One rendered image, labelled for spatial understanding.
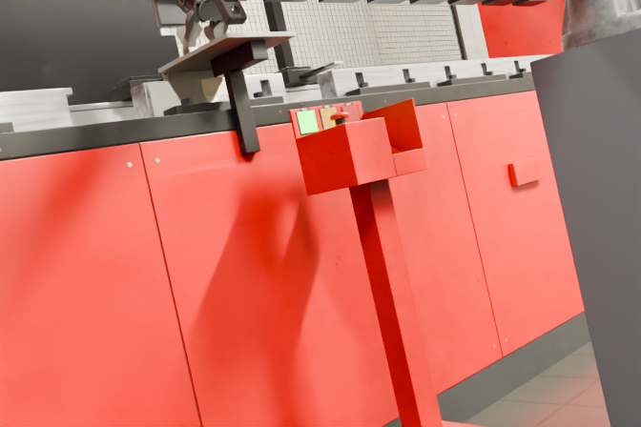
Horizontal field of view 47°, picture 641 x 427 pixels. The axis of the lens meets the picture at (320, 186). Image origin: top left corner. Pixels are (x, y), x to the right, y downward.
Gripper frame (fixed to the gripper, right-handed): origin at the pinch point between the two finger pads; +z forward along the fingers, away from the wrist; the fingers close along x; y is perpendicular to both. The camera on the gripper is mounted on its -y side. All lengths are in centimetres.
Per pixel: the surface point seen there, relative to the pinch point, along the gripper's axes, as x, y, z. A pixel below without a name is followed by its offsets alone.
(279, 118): -12.2, -16.2, 8.1
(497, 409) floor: -61, -74, 70
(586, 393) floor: -76, -87, 58
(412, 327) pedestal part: -15, -65, 30
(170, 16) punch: 0.8, 12.6, -3.9
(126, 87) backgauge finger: 3.7, 21.0, 17.6
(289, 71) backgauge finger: -48, 20, 16
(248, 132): -1.1, -19.3, 8.7
